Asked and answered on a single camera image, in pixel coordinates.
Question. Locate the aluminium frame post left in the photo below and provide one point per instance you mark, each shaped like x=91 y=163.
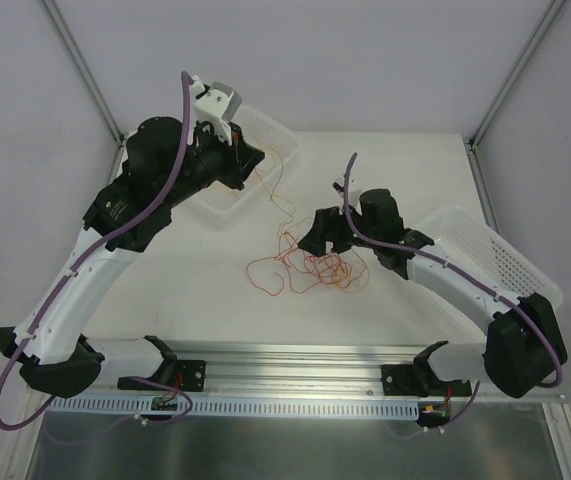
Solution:
x=70 y=46

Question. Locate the white slotted cable duct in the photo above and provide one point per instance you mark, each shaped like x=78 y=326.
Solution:
x=102 y=403

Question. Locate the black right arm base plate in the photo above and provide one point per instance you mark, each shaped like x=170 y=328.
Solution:
x=419 y=381

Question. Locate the aluminium frame post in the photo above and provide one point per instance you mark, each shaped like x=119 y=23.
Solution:
x=70 y=46
x=535 y=39

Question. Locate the aluminium frame post right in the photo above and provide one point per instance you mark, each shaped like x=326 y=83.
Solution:
x=535 y=39

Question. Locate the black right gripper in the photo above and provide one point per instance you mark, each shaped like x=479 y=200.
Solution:
x=327 y=230

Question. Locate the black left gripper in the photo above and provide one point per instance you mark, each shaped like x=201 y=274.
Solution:
x=238 y=163

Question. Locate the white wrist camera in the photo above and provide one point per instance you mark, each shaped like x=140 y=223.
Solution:
x=340 y=186
x=216 y=103

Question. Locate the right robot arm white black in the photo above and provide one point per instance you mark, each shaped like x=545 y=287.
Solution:
x=532 y=314

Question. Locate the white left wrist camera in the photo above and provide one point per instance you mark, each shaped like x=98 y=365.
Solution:
x=216 y=103

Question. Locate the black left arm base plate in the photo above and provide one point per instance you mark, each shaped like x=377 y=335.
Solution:
x=186 y=375

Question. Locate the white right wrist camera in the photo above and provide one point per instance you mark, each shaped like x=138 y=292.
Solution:
x=340 y=186

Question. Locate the white right plastic basket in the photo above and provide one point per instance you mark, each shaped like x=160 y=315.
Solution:
x=480 y=264

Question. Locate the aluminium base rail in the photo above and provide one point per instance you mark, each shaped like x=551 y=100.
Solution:
x=290 y=365

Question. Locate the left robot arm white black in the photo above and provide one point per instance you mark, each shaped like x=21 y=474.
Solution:
x=164 y=166

